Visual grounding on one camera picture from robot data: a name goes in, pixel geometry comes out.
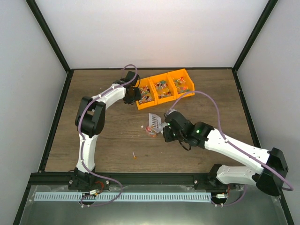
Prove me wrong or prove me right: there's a white slotted scoop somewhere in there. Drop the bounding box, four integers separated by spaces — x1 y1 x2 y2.
149 113 163 133

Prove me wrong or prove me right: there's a clear plastic jar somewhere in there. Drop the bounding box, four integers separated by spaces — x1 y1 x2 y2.
145 125 158 137

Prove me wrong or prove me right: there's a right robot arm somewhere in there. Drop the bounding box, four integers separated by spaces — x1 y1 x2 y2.
163 110 288 196

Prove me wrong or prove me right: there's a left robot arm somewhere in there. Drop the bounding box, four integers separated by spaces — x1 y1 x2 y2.
75 71 141 189

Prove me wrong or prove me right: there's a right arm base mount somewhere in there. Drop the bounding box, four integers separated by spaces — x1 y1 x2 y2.
193 164 228 191

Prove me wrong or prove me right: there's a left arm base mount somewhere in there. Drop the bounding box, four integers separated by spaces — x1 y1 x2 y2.
68 169 111 191

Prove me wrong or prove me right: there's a light blue cable duct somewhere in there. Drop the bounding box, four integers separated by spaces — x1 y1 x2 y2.
33 192 211 203

